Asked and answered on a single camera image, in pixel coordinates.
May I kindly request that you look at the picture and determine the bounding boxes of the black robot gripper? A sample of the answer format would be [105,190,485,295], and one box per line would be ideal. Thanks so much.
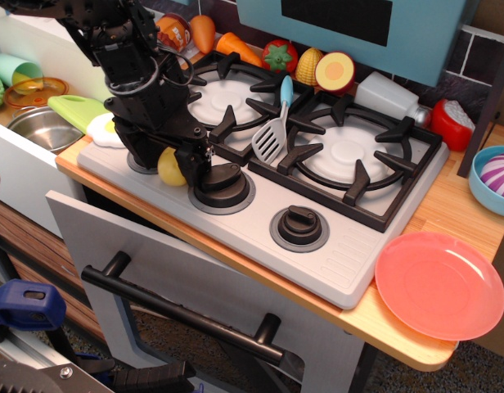
[103,52,213,187]

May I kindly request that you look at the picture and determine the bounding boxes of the yellow toy potato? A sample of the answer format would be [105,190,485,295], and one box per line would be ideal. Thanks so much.
[157,147,187,187]

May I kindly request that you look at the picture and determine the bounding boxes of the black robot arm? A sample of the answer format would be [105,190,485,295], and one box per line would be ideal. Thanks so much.
[0,1,212,187]

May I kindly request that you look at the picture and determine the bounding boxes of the pink plastic plate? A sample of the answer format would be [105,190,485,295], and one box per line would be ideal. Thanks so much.
[375,233,504,341]

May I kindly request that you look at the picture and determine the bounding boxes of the black middle stove knob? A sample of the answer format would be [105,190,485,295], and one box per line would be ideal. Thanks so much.
[188,163,256,215]

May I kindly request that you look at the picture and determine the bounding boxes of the white toy fried egg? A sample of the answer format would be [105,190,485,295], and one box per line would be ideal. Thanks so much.
[87,113,124,149]

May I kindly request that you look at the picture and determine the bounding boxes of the black left burner grate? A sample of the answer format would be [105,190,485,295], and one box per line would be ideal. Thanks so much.
[188,51,288,166]

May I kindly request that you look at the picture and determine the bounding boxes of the black burner grate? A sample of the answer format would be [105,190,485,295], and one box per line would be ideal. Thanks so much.
[248,92,448,233]
[188,51,288,166]

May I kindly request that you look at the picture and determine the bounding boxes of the green cutting board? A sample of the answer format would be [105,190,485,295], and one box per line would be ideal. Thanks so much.
[47,95,108,134]

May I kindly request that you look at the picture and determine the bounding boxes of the toy bean can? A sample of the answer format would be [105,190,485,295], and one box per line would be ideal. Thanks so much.
[155,13,191,52]

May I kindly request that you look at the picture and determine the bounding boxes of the orange toy carrot lying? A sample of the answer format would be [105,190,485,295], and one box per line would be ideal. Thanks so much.
[216,32,263,68]

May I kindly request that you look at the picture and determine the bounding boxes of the orange toy carrot upright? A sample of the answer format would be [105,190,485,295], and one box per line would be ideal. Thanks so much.
[190,15,216,53]

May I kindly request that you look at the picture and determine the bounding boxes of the silver metal pot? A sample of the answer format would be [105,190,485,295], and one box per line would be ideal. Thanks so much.
[7,106,83,155]

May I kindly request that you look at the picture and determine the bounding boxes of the black right stove knob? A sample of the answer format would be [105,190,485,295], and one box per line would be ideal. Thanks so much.
[269,205,330,253]

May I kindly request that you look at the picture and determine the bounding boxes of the red toy strawberry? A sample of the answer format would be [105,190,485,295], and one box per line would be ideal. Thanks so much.
[262,39,299,73]

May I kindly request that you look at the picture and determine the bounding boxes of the orange transparent pot lid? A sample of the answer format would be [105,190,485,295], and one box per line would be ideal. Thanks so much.
[3,77,70,109]

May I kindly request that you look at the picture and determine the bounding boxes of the yellow toy corn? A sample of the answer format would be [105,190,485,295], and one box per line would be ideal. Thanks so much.
[295,47,323,87]

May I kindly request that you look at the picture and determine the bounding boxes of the mint green cup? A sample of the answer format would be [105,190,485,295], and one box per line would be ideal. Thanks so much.
[0,53,43,87]

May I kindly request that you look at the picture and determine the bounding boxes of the halved toy peach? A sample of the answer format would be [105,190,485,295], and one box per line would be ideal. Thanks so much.
[315,52,356,94]

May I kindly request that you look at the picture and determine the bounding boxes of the grey toy stove top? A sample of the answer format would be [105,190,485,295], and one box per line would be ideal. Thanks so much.
[76,51,451,310]

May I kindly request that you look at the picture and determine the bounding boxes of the black right burner grate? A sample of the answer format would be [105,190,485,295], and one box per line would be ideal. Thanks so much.
[248,92,448,233]

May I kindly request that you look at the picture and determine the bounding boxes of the blue clamp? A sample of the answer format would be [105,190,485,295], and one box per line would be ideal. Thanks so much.
[0,279,66,332]

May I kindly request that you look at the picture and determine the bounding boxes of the white toy salt bottle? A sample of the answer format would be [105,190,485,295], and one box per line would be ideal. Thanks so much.
[354,71,431,127]

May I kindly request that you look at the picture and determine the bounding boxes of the grey oven door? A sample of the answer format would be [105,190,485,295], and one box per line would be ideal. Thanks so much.
[46,191,363,392]

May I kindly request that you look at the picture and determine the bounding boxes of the teal toy range hood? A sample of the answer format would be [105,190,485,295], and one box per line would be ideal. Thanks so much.
[236,0,479,86]

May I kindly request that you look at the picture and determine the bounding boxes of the red toy cheese wedge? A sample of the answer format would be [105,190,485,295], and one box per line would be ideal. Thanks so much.
[430,98,475,151]

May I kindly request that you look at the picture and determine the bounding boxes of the blue plastic bowl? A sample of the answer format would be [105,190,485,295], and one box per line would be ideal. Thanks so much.
[469,146,504,216]

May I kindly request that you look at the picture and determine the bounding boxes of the purple toy onion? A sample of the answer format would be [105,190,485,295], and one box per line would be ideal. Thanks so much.
[479,153,504,197]

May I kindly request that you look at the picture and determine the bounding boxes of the grey spatula blue handle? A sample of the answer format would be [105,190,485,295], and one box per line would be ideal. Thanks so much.
[251,75,294,165]

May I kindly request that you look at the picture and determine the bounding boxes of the black oven door handle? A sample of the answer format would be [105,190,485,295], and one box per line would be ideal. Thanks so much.
[81,251,286,366]

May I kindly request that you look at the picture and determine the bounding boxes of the metal bracket with screw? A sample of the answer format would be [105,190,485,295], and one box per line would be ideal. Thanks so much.
[0,359,111,393]

